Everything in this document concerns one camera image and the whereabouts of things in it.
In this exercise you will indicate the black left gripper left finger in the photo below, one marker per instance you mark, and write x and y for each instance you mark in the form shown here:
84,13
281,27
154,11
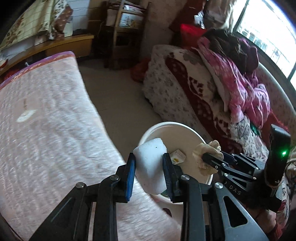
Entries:
90,211

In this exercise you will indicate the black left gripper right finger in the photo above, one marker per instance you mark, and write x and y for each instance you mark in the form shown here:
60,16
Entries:
210,212

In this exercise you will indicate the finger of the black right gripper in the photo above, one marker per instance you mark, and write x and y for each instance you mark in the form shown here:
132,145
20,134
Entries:
241,162
235,177

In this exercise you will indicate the beige paper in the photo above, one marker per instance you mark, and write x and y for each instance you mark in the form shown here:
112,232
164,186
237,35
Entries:
202,155

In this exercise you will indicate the white foam block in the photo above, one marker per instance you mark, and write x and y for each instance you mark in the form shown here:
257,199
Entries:
149,166

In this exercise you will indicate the green white milk carton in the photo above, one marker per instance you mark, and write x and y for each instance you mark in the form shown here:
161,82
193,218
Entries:
177,157

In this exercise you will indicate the floral covered sofa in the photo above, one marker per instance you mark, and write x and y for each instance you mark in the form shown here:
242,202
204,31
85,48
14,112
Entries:
181,89

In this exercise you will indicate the pink clothes pile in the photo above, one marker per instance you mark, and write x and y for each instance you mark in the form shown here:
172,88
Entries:
234,62

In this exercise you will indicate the red cushion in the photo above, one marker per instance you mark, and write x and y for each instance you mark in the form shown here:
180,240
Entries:
190,35

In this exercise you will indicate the wooden shelf rack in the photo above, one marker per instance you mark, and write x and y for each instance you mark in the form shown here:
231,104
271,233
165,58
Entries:
122,34

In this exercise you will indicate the wooden tv cabinet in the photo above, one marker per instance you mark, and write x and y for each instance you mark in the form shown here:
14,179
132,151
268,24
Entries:
80,45

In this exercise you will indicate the floral cloth covered television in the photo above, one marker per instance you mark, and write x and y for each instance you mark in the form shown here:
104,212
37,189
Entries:
42,18

